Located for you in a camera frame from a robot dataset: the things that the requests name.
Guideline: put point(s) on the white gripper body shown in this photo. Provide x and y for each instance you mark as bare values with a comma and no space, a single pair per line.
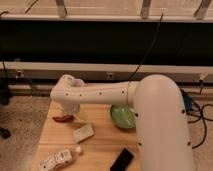
69,108

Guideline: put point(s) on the red chili pepper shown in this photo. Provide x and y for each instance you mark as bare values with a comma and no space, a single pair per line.
63,119

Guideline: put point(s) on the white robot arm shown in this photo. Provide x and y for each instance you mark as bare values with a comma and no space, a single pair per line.
162,130

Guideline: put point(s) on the green ceramic bowl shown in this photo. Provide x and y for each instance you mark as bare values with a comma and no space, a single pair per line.
122,117

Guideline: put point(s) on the white sponge block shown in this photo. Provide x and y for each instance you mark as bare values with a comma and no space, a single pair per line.
83,133

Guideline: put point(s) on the plastic bottle with label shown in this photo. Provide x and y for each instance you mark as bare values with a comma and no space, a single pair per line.
59,159

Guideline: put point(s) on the dark object on floor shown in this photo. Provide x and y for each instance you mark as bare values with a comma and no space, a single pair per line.
4,133

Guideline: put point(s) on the black rectangular remote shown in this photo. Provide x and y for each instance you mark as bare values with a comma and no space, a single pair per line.
122,161

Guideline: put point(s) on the blue connector plug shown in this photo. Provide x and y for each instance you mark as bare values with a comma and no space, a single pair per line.
187,102

